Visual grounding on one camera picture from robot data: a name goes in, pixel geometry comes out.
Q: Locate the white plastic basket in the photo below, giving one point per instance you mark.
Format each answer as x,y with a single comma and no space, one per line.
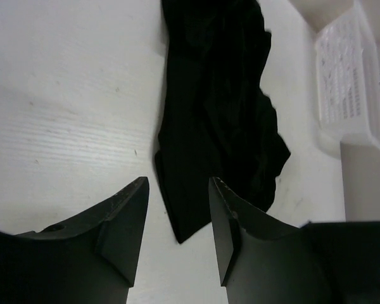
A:
348,78

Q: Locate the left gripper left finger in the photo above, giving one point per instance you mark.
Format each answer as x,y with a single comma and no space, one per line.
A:
91,257

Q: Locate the black tank top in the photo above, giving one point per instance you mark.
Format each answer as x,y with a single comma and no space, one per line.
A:
217,122

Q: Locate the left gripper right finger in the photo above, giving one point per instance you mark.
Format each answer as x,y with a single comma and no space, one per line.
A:
263,260

